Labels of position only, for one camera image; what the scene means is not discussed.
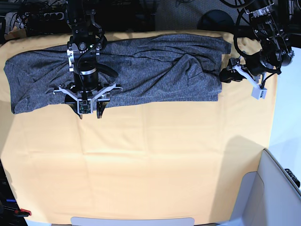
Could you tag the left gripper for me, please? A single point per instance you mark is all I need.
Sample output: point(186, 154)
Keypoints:
point(254, 70)

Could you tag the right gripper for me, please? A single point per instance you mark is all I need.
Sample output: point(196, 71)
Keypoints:
point(86, 86)

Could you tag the grey long-sleeve T-shirt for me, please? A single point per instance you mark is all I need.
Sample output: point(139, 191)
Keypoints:
point(175, 67)

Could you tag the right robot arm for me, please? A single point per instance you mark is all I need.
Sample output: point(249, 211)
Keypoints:
point(87, 40)

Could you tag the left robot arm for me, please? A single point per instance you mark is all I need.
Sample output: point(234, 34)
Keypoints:
point(269, 21)

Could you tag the black round base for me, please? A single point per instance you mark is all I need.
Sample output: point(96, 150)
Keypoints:
point(216, 20)

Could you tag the yellow table cloth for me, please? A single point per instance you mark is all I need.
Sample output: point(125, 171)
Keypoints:
point(174, 143)

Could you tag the black remote on bin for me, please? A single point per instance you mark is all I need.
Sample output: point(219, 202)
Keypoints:
point(293, 177)

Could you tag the red clamp left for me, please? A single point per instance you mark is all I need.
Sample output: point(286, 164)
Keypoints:
point(22, 213)

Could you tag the white storage bin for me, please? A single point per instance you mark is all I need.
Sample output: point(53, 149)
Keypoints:
point(267, 197)

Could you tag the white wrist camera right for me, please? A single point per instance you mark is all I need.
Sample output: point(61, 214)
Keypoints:
point(84, 107)

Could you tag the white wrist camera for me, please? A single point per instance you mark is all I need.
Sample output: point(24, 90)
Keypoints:
point(259, 93)
point(84, 107)

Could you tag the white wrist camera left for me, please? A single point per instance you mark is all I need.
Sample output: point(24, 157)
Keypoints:
point(259, 93)

